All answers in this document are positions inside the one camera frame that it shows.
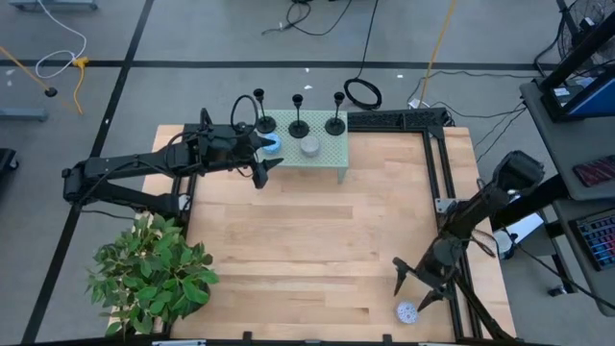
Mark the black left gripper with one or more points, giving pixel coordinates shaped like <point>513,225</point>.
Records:
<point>226,149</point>

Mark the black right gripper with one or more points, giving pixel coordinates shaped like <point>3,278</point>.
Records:
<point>439,264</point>

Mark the blue floral candle tin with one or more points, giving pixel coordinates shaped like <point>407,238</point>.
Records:
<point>274,147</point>

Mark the black tall candlestick holder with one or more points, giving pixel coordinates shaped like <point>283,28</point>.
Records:
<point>265,125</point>
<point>298,130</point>
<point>335,127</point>

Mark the cream paisley candle tin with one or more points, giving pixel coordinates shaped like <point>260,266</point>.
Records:
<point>310,146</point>

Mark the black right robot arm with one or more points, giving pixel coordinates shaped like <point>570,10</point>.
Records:
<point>473,211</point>

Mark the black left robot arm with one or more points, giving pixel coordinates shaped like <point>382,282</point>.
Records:
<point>120,163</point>

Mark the green perforated metal riser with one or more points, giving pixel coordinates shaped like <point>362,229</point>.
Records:
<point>331,154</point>

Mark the silver mounting plate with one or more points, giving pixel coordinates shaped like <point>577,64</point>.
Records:
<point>443,205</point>

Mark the green leafy potted plant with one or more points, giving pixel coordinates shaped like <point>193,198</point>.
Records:
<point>149,274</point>

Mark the white power strip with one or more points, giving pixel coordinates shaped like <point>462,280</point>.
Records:
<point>417,103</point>

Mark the grey lower desk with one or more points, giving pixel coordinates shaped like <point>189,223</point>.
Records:
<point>596,288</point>

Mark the grey desk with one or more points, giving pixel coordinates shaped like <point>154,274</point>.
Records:
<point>596,288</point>
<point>552,144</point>

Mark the backlit rainbow keyboard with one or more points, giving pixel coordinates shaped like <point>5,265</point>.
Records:
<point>598,240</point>

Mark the red dark keyboard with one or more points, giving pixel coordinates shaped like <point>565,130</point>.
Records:
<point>596,170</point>

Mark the black computer monitor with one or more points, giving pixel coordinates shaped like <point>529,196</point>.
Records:
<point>591,96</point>

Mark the yellow rod with black tip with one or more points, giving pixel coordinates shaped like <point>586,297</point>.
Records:
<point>24,69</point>

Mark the black floor fan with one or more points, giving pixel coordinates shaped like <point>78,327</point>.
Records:
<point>583,19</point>

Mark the black aluminium table frame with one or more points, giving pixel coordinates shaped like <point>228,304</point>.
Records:
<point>399,120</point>

